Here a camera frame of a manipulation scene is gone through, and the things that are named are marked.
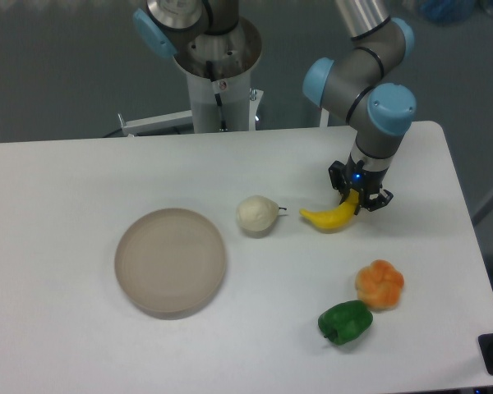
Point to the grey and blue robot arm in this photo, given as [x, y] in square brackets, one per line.
[352, 89]

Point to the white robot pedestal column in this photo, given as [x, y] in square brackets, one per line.
[218, 72]

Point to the blue plastic bag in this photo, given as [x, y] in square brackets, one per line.
[443, 12]

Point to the orange toy pumpkin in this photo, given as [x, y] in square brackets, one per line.
[379, 285]

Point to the white metal base frame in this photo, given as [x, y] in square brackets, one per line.
[177, 120]

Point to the white upright bracket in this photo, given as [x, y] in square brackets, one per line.
[324, 118]

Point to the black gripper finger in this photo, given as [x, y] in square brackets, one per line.
[373, 202]
[339, 180]

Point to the yellow toy banana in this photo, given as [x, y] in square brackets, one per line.
[336, 217]

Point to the beige round plate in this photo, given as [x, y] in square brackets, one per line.
[171, 263]

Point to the white toy pear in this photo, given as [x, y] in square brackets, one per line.
[256, 215]

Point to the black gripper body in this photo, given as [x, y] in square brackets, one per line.
[363, 179]

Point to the green toy bell pepper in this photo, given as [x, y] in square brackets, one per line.
[345, 322]

